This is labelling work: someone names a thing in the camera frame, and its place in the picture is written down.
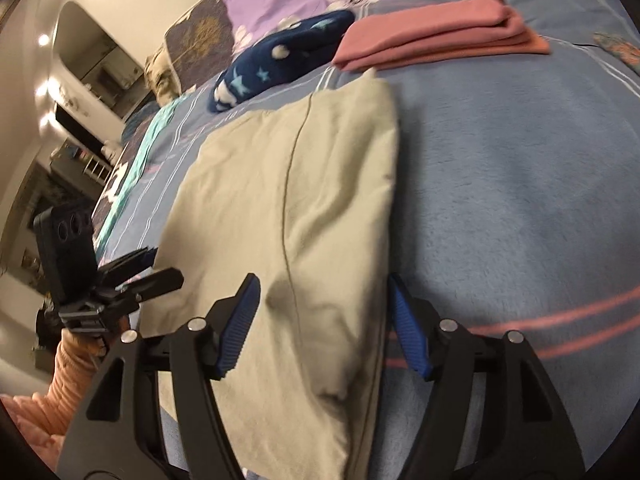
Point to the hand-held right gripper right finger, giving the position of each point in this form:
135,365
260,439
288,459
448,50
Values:
410,330

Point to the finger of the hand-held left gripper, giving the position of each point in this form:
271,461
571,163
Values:
132,260
155,280

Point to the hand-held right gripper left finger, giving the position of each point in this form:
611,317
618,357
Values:
240,325

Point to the beige shirt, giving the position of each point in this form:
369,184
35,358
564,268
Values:
300,210

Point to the person's left forearm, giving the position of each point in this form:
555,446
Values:
55,390

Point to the dark dotted blanket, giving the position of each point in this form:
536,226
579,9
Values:
117,185

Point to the turquoise blanket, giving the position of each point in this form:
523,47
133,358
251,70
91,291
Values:
145,150

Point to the blue plaid bed sheet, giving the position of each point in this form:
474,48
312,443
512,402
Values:
510,185

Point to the beige patterned cloth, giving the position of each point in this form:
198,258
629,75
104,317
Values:
160,75

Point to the dark gold-patterned pillow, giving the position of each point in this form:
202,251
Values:
200,35

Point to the navy star-print fleece garment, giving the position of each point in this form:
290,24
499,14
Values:
270,60

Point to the pink folded cloth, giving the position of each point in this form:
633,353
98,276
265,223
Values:
435,30

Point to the small floral patterned cloth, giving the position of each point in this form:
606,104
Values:
620,50

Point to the arched wall niche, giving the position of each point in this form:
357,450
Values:
95,60

